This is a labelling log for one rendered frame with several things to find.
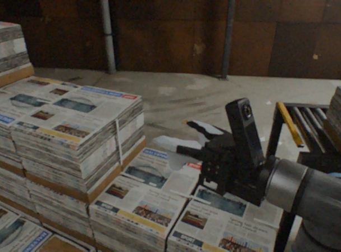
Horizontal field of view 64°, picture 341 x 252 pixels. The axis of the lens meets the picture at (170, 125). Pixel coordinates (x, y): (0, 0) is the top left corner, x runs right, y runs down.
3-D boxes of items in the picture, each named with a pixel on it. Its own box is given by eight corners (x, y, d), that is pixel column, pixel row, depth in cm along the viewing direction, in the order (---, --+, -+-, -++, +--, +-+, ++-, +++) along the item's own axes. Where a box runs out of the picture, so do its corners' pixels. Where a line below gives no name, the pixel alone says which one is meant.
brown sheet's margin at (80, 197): (90, 206, 89) (87, 196, 87) (26, 180, 99) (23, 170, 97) (147, 145, 118) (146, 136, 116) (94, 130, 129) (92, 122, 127)
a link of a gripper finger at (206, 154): (174, 157, 46) (227, 166, 45) (175, 149, 45) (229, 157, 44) (178, 144, 50) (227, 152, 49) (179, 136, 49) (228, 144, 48)
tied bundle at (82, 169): (90, 207, 89) (77, 150, 77) (26, 181, 100) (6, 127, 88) (147, 147, 119) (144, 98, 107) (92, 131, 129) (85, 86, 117)
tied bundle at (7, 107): (26, 180, 100) (7, 126, 88) (-25, 159, 111) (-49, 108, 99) (93, 130, 130) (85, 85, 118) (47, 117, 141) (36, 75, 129)
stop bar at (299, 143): (296, 148, 123) (297, 144, 122) (276, 104, 160) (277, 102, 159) (304, 148, 123) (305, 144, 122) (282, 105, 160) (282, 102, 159)
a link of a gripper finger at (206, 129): (183, 142, 61) (207, 163, 53) (186, 117, 58) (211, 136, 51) (196, 139, 62) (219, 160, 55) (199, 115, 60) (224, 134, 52)
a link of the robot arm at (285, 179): (300, 180, 38) (312, 158, 44) (267, 167, 40) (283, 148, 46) (286, 221, 41) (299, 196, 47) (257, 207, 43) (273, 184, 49)
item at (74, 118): (78, 148, 78) (78, 145, 78) (10, 126, 89) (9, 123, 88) (142, 98, 107) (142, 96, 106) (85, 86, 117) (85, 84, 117)
